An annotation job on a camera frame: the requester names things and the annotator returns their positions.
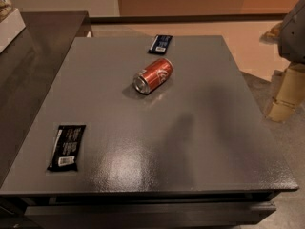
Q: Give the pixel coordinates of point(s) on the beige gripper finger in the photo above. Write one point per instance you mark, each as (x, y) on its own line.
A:
(288, 92)

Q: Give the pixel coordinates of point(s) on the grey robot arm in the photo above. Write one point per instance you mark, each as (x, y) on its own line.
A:
(290, 34)

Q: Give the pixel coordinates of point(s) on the black rxbar chocolate wrapper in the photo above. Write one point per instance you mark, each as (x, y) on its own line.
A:
(66, 148)

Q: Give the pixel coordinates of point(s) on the dark blue snack bar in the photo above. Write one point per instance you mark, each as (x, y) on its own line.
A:
(160, 44)

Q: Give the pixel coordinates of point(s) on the red soda can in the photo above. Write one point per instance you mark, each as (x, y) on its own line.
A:
(153, 76)

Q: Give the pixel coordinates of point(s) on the white box on side table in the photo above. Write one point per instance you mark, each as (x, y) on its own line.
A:
(10, 28)

